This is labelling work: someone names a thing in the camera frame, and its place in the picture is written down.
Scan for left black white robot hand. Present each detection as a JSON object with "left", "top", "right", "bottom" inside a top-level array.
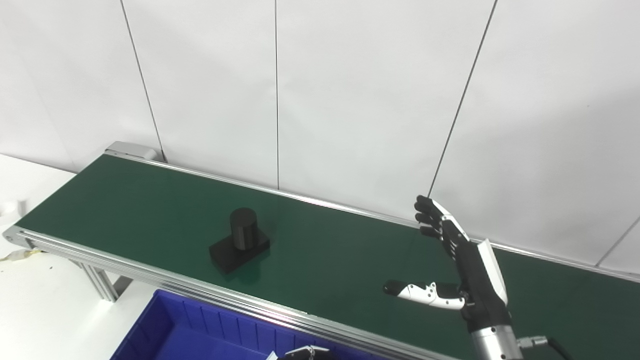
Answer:
[{"left": 276, "top": 345, "right": 337, "bottom": 360}]

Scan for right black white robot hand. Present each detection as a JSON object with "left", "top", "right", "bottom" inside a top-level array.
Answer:
[{"left": 383, "top": 195, "right": 512, "bottom": 332}]

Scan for black part with cylinder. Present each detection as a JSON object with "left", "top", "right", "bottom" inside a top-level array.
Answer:
[{"left": 209, "top": 207, "right": 272, "bottom": 275}]

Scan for green conveyor belt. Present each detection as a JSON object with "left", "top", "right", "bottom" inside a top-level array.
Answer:
[{"left": 2, "top": 141, "right": 640, "bottom": 360}]

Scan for blue bin with white parts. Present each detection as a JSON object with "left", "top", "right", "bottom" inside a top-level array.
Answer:
[{"left": 110, "top": 289, "right": 391, "bottom": 360}]

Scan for aluminium conveyor leg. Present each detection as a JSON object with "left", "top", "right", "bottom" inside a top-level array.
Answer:
[{"left": 74, "top": 260, "right": 134, "bottom": 304}]

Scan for grey conveyor end housing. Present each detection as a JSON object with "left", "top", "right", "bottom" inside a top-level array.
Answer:
[{"left": 104, "top": 141, "right": 166, "bottom": 164}]

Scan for yellowish floor scrap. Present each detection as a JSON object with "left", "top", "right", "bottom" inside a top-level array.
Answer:
[{"left": 0, "top": 249, "right": 42, "bottom": 264}]

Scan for small white box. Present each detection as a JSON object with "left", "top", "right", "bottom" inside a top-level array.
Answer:
[{"left": 0, "top": 200, "right": 27, "bottom": 219}]

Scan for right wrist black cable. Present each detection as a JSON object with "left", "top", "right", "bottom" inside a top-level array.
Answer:
[{"left": 516, "top": 335, "right": 572, "bottom": 360}]

